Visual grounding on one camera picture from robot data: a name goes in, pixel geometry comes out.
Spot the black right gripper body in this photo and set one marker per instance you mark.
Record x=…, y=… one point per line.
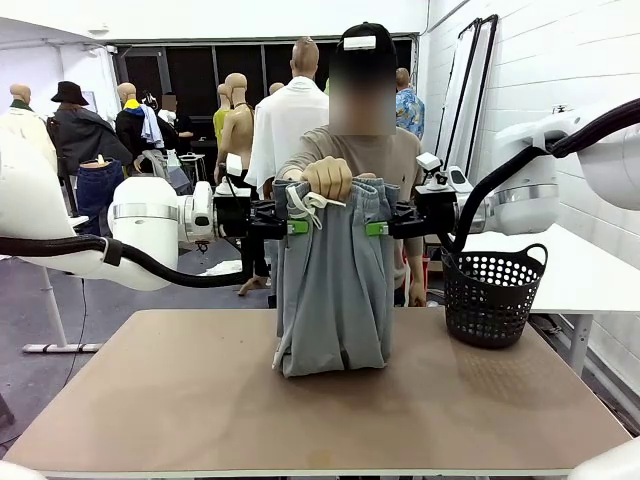
x=435, y=215

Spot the bare tan mannequin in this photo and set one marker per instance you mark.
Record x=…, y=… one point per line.
x=237, y=135

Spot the mannequin in cream jacket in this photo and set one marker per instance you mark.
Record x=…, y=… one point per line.
x=30, y=125

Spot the person right forearm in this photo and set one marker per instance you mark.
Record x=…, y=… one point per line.
x=297, y=165

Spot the mannequin in grey clothes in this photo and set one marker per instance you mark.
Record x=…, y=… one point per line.
x=155, y=170

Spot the background person in black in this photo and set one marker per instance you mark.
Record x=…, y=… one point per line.
x=172, y=122

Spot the mannequin in dark coat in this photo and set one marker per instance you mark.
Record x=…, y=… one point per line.
x=85, y=135

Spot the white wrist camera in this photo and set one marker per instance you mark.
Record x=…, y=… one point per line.
x=234, y=164
x=428, y=161

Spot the person in beige sweater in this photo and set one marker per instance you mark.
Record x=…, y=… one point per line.
x=390, y=155

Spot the grey sweat shorts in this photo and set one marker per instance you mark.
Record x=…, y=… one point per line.
x=335, y=300

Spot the white ceiling fixture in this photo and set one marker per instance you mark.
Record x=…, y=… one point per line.
x=99, y=26

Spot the black garage door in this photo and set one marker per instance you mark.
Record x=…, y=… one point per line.
x=195, y=75

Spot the large white table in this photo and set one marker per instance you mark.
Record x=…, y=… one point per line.
x=590, y=280

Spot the white device on cap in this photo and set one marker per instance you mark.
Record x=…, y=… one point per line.
x=360, y=42

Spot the blue jeans on torso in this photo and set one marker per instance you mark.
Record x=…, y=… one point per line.
x=97, y=190

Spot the black framed reflector panel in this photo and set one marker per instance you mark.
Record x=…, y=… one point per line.
x=457, y=100
x=480, y=100

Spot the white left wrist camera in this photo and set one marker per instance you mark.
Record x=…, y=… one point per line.
x=234, y=164

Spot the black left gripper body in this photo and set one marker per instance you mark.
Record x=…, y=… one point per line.
x=232, y=217

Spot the black perforated plastic basket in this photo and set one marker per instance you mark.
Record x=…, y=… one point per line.
x=495, y=320

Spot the small metal side table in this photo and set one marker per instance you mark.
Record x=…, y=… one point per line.
x=192, y=157

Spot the mannequin in white shirt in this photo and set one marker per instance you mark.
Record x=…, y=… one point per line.
x=285, y=130

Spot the mannequin in blue floral shirt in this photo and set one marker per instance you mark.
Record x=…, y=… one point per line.
x=410, y=110

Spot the person right hand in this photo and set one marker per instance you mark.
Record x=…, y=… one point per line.
x=327, y=177

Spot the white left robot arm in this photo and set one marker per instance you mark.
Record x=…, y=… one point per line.
x=145, y=230

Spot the mannequin in yellow-green top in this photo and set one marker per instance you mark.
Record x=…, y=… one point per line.
x=220, y=125

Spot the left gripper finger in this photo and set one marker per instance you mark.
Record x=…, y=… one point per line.
x=267, y=210
x=270, y=230

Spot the black cap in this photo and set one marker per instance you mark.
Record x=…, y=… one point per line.
x=365, y=30

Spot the mannequin black jacket yellow collar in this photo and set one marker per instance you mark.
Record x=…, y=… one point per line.
x=131, y=130

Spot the person left forearm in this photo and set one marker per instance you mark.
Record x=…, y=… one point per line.
x=415, y=270

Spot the white cloth on floor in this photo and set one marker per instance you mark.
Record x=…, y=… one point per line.
x=225, y=267

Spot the bare mannequin head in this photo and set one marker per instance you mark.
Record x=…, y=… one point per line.
x=276, y=89

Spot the black bucket hat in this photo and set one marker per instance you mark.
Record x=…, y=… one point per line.
x=70, y=92

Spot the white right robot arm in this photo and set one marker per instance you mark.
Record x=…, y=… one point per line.
x=525, y=200

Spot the small camera on mount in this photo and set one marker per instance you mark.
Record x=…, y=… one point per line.
x=561, y=107

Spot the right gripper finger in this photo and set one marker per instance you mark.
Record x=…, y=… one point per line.
x=402, y=229
x=406, y=212

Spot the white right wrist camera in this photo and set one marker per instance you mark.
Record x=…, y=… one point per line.
x=428, y=161

